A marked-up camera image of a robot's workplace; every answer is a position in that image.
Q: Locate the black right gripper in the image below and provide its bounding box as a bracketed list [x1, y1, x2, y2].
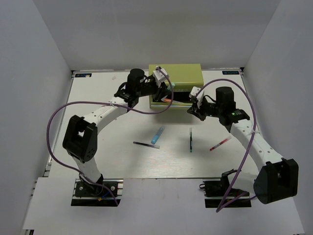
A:
[188, 96, 223, 121]

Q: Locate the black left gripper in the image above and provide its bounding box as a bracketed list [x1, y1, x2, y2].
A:
[137, 78, 172, 101]

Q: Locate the green metal drawer cabinet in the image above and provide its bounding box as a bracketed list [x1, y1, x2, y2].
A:
[158, 64, 204, 110]

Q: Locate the green black pen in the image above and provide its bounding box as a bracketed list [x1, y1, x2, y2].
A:
[189, 127, 193, 153]

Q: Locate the red ink refill tube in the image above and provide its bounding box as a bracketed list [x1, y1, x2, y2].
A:
[210, 136, 232, 151]

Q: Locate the dark purple pen refill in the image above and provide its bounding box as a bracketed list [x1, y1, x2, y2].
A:
[133, 141, 160, 149]

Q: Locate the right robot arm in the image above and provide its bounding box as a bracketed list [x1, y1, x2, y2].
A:
[187, 87, 299, 204]

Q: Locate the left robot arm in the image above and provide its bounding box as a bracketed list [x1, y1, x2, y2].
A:
[63, 67, 174, 195]

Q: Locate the dark blue corner sticker right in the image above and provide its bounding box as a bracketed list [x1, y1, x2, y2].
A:
[222, 70, 240, 75]

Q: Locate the dark blue corner sticker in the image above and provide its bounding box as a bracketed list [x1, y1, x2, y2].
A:
[222, 70, 240, 75]
[75, 73, 92, 78]

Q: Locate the dark blue corner sticker left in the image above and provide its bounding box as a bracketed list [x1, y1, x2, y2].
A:
[75, 73, 92, 78]

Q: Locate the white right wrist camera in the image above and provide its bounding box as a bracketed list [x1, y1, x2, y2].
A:
[189, 86, 204, 108]

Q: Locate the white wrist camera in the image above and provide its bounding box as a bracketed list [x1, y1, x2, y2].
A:
[152, 66, 169, 87]
[189, 86, 204, 108]

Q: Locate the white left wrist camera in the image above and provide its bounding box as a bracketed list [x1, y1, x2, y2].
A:
[152, 66, 169, 87]

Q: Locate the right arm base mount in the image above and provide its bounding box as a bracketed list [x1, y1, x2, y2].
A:
[200, 170, 252, 209]

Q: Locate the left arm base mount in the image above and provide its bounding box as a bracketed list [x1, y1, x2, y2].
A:
[71, 179, 124, 207]

